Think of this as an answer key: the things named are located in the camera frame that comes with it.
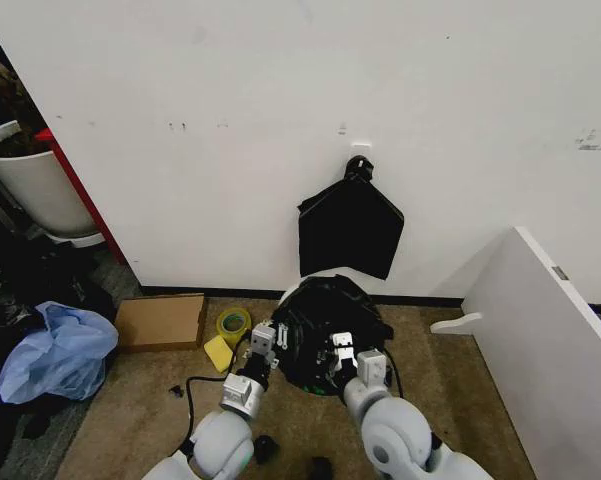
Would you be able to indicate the white plant pot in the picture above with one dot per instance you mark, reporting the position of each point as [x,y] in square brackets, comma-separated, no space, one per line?
[35,185]

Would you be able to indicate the black wall hook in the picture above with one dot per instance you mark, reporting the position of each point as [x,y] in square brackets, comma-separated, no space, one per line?
[359,168]

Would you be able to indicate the flat black hanging bag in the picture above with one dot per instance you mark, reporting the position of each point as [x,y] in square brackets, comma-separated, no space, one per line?
[350,230]

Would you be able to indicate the yellow tape roll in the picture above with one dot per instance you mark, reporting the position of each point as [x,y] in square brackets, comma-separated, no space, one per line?
[226,325]

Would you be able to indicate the brown plant trunk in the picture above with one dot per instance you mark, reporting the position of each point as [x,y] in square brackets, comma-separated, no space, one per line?
[10,100]

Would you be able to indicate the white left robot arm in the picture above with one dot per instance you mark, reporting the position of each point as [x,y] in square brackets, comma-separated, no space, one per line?
[220,440]

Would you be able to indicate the small black floor piece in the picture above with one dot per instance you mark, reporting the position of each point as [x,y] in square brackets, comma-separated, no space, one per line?
[267,446]
[176,390]
[320,469]

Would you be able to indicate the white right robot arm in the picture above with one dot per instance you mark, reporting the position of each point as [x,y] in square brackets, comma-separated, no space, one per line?
[395,425]

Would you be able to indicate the white hook plate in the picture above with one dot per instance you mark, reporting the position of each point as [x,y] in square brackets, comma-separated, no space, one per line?
[361,149]

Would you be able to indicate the white furniture foot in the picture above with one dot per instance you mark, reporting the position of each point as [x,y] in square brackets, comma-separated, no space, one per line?
[455,323]

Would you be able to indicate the white pot saucer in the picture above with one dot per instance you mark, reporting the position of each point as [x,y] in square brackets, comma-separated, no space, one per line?
[77,238]

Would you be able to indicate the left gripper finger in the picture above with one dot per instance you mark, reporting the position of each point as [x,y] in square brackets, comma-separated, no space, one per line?
[248,350]
[281,336]

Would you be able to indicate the brown cardboard box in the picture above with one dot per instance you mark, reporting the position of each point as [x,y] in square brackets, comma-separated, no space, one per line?
[157,322]

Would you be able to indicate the black baseboard strip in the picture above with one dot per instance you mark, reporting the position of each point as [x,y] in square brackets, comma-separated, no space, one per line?
[220,292]

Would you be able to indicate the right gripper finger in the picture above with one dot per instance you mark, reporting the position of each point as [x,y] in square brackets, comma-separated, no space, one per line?
[322,364]
[342,340]

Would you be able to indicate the white cabinet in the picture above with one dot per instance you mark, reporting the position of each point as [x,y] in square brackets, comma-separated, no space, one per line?
[545,360]

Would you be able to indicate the black garbage bag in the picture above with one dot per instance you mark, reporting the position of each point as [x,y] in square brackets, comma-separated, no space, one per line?
[325,310]

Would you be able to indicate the yellow sponge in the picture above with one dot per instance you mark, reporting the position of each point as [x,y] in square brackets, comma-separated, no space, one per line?
[219,353]

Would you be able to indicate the blue plastic bag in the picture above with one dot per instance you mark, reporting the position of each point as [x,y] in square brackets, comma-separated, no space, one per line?
[55,355]

